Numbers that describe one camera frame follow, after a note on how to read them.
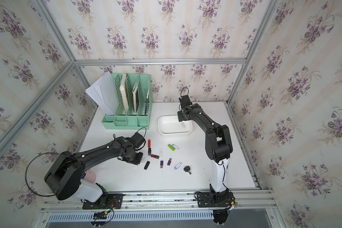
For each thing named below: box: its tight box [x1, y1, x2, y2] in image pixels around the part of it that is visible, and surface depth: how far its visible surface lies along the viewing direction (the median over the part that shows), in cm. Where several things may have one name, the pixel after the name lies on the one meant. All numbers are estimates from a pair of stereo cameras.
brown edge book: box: [132, 83, 139, 113], surface depth 103 cm
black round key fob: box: [183, 165, 192, 175], surface depth 84 cm
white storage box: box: [158, 114, 194, 136], surface depth 105 cm
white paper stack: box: [85, 71, 119, 116], surface depth 99 cm
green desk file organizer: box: [101, 73, 154, 130], surface depth 106 cm
